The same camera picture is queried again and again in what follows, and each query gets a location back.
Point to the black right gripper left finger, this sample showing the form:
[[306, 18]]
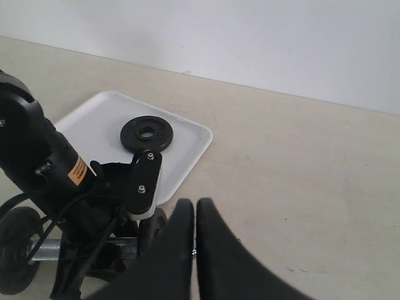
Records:
[[164, 270]]

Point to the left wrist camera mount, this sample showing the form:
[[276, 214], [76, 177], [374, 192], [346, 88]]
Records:
[[144, 180]]

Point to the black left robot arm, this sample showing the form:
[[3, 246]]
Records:
[[58, 190]]

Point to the black plate with collar nut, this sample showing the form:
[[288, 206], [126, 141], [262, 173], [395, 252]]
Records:
[[17, 228]]

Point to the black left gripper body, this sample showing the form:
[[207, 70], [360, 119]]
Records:
[[89, 220]]

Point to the white rectangular plastic tray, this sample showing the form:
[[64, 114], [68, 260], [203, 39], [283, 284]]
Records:
[[93, 129]]

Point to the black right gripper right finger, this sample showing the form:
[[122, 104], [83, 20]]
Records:
[[226, 269]]

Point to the black weight plate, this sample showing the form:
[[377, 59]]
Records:
[[149, 133]]

